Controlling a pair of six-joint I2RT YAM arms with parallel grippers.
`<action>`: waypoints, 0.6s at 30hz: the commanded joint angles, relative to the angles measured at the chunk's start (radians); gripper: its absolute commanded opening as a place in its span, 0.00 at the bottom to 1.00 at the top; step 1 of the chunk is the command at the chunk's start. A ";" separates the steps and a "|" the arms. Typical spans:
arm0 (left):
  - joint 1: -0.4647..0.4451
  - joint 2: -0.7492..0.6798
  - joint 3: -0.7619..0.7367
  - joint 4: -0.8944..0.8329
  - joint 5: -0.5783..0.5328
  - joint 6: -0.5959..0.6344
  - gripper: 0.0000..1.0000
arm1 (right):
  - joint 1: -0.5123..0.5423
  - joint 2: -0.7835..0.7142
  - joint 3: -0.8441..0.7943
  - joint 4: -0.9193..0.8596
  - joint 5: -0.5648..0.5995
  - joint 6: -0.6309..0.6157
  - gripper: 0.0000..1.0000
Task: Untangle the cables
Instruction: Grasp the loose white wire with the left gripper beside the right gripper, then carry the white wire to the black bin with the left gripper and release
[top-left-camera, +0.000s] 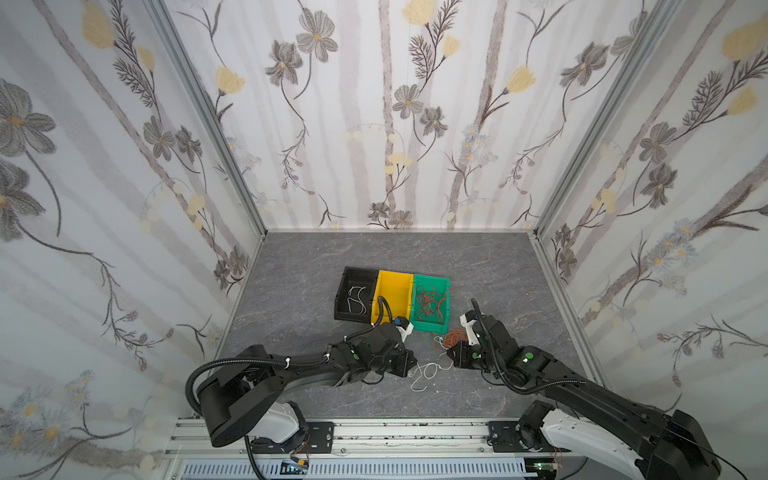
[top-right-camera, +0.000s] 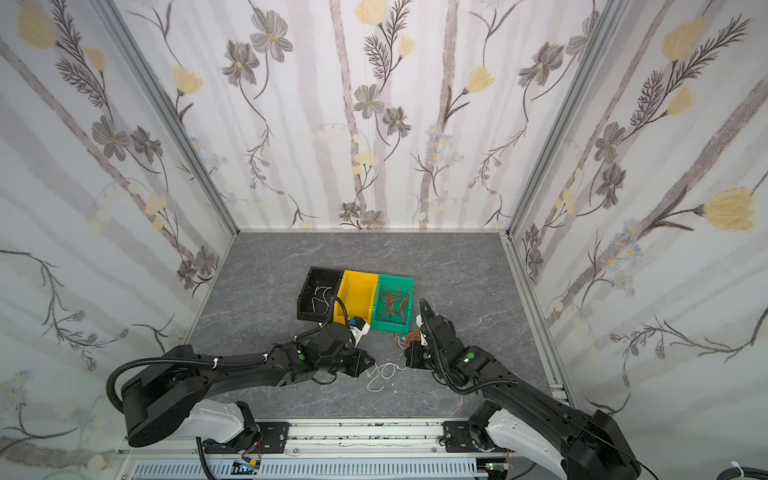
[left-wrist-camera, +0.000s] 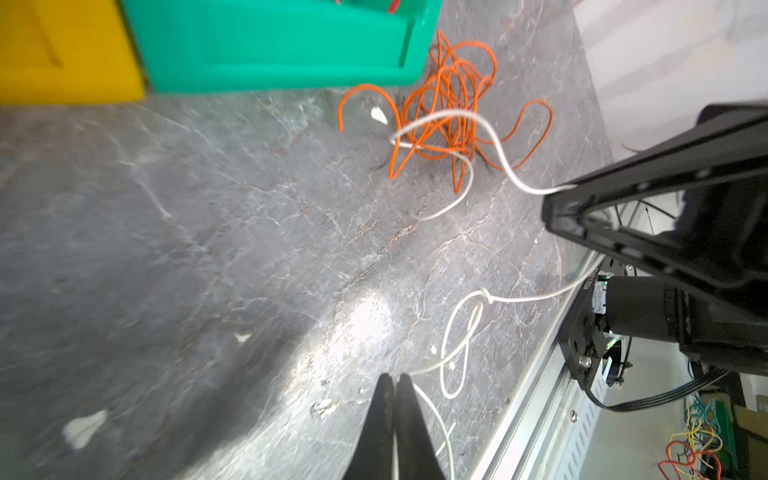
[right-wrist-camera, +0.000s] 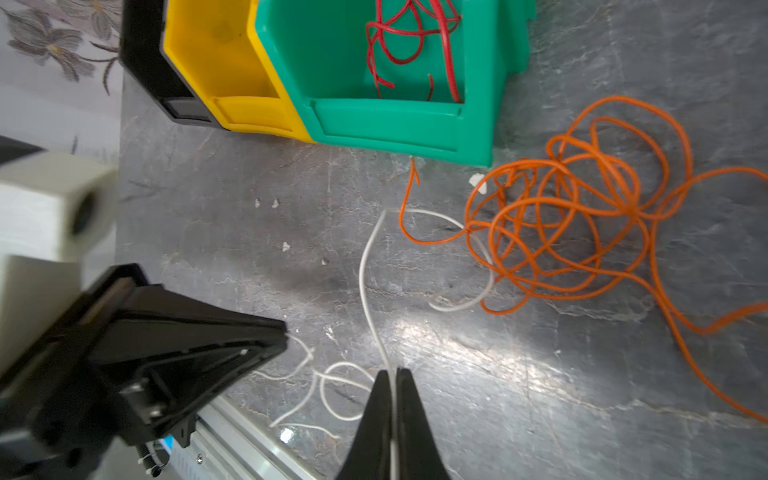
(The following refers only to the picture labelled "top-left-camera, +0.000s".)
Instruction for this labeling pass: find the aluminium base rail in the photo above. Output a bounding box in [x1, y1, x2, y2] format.
[163, 418, 658, 460]

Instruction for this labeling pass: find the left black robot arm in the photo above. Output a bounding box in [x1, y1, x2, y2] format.
[185, 297, 417, 447]

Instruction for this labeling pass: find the orange cable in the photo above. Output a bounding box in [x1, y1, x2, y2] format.
[433, 327, 468, 350]

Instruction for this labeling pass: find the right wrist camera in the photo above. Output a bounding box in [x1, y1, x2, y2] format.
[460, 314, 479, 346]

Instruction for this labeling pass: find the yellow plastic bin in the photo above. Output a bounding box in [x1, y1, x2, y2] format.
[371, 270, 414, 323]

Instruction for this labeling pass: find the black plastic bin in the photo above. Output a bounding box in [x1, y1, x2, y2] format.
[333, 266, 379, 323]

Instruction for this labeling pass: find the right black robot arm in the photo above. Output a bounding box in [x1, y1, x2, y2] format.
[448, 303, 728, 479]

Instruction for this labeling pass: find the white slotted cable duct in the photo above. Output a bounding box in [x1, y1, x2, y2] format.
[178, 458, 537, 479]

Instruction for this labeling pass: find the green plastic bin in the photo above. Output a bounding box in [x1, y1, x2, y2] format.
[409, 274, 452, 335]

